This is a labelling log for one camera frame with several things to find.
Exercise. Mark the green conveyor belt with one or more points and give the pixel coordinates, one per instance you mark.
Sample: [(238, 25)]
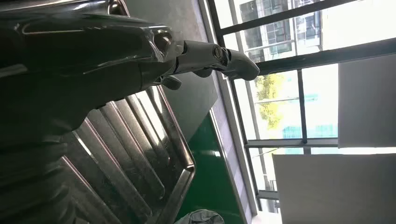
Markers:
[(213, 179)]

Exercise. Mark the white scale with steel tray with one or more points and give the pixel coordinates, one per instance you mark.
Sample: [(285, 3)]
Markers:
[(130, 148)]

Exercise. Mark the dark window frame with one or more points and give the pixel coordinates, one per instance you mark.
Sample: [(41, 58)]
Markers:
[(301, 105)]

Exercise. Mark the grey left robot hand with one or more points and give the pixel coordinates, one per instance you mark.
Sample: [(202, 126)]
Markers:
[(68, 61)]

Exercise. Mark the white window blind panel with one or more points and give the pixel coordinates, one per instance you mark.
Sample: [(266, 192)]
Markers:
[(334, 188), (368, 102)]

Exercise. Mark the grey wall skirting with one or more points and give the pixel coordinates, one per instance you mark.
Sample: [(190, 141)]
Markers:
[(238, 136)]

